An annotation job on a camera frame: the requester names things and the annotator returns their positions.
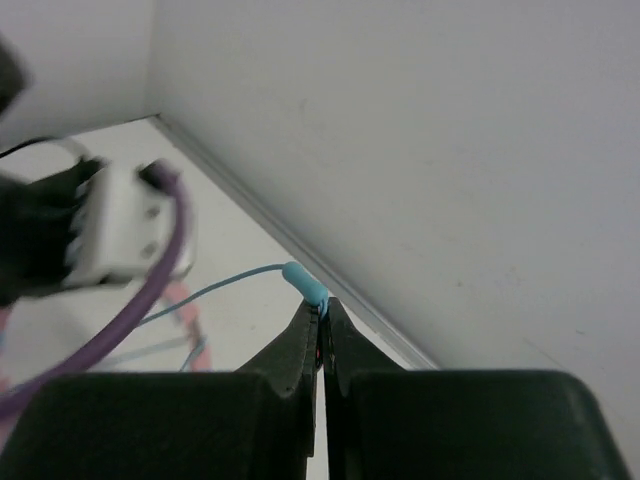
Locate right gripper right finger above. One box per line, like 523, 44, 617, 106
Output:
324, 299, 630, 479

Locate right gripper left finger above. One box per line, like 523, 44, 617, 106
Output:
1, 303, 319, 479

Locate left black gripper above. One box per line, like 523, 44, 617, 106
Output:
0, 34, 109, 309

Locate blue pink cat-ear headphones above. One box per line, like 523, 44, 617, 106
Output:
1, 262, 328, 400

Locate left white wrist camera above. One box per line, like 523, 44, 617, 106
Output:
62, 163, 195, 289

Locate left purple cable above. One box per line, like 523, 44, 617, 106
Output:
0, 159, 191, 416

